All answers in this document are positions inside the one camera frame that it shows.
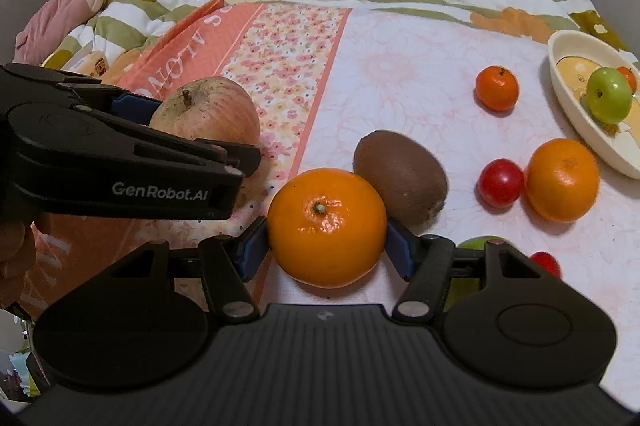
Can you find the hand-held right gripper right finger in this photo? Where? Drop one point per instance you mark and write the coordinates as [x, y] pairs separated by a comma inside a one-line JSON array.
[[397, 248]]

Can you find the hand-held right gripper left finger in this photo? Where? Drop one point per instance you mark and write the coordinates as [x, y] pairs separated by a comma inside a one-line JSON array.
[[252, 251]]

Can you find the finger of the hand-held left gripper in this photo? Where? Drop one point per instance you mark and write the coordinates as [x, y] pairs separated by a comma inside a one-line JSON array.
[[135, 106], [210, 156]]

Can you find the red yellow apple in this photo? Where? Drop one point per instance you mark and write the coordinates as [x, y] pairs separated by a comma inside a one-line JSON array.
[[205, 111]]

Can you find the brown kiwi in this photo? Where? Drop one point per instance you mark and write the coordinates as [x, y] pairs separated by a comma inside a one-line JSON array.
[[400, 178]]

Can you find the large orange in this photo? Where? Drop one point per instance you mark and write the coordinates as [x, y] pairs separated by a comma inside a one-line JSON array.
[[327, 228]]

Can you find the green apple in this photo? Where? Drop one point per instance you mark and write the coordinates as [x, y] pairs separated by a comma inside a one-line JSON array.
[[609, 95], [472, 243]]

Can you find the small red fruit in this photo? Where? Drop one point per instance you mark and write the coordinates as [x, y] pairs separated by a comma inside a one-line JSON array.
[[547, 262], [500, 182]]

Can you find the medium orange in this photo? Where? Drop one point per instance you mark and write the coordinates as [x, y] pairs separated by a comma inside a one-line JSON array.
[[562, 180]]

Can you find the small tangerine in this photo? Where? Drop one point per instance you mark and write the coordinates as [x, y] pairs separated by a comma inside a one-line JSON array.
[[629, 77], [496, 88]]

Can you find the cream oval bowl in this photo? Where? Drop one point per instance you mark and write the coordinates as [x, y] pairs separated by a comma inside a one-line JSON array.
[[575, 116]]

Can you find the person's left hand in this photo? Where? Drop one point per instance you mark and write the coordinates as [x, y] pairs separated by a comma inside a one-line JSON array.
[[15, 261]]

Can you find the yellow white packet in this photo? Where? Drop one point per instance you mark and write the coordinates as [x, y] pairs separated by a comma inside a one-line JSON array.
[[87, 63]]

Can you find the pink plush toy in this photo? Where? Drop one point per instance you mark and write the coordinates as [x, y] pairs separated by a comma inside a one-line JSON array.
[[55, 16]]

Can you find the pink floral bed sheet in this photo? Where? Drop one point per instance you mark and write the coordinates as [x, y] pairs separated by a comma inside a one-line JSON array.
[[410, 66]]

